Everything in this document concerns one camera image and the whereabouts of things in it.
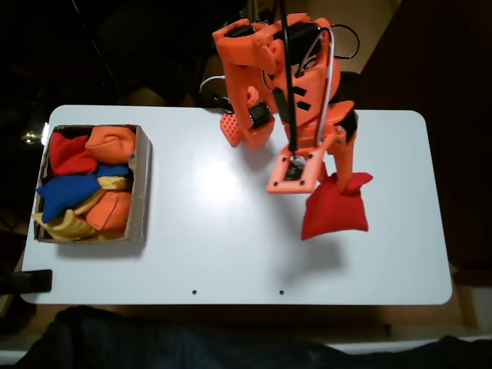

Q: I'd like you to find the cardboard box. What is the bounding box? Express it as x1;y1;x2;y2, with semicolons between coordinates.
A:
33;123;154;246

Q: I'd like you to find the dark brown furniture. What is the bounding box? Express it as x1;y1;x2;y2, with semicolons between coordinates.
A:
340;0;492;270

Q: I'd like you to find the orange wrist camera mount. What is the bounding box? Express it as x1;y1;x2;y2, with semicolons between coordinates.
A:
267;134;328;194

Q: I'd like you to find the orange bean bag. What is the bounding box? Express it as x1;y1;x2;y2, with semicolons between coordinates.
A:
84;191;134;233
84;125;138;167

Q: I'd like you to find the white servo wire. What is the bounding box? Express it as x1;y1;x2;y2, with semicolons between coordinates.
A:
301;28;336;149

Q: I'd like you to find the black camera cable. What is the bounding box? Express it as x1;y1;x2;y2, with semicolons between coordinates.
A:
277;0;299;154

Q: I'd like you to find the black table clamp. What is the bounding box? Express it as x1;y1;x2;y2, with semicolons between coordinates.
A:
0;268;53;296

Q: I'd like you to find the red bean bag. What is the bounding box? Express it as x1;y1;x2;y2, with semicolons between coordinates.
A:
48;131;100;178
301;171;374;241

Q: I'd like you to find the black base clamp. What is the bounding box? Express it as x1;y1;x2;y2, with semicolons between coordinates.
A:
198;93;234;115

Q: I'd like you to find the person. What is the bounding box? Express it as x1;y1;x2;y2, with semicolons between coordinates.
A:
15;305;492;369

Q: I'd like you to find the yellow bean bag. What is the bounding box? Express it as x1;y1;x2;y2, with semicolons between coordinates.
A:
73;175;132;216
32;209;128;242

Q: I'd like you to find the white power cable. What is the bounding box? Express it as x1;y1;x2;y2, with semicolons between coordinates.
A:
198;74;228;94

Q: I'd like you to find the small shiny metal object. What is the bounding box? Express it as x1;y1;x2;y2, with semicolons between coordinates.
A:
21;121;50;145

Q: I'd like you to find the blue bean bag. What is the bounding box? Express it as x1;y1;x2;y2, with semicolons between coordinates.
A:
36;164;131;224

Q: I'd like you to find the dark round object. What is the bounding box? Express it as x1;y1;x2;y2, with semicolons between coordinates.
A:
337;71;363;107

